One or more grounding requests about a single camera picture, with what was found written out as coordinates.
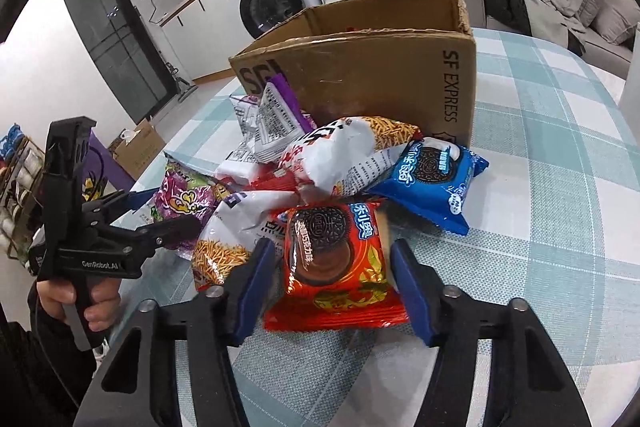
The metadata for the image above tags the white plastic bin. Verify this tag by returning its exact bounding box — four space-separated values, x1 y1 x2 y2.
618 24 640 142

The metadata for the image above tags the blue Oreo snack packet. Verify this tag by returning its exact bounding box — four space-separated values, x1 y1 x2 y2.
368 136 489 235

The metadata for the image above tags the brown cardboard SF box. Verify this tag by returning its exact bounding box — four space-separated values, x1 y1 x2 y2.
229 0 477 146

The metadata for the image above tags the checked teal tablecloth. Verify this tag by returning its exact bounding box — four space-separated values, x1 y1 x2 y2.
106 26 640 427

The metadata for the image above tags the purple bag on floor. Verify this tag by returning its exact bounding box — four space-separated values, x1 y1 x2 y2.
82 132 134 200

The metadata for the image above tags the silver purple snack bag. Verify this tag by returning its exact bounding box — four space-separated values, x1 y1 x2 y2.
230 74 317 164

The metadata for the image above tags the pile of clothes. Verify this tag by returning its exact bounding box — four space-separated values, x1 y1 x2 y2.
447 0 591 58

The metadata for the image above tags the purple chip bag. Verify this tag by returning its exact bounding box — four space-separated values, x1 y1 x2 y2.
140 157 231 230

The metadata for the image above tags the small white red packet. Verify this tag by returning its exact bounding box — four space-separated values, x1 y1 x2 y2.
214 141 282 186

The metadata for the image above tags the white orange noodle snack bag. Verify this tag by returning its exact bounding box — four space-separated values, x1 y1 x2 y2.
191 191 299 291

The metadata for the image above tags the grey cushion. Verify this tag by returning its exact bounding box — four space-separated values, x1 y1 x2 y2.
591 0 640 46

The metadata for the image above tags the small cardboard box on floor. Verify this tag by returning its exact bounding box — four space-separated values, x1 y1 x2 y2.
108 119 166 180

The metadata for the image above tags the black glass door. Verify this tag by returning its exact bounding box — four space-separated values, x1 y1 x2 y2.
64 0 177 122

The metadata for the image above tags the person's left hand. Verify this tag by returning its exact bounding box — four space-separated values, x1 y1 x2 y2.
36 279 122 332

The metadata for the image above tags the red Oreo snack packet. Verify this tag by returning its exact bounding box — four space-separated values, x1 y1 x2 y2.
262 200 408 333

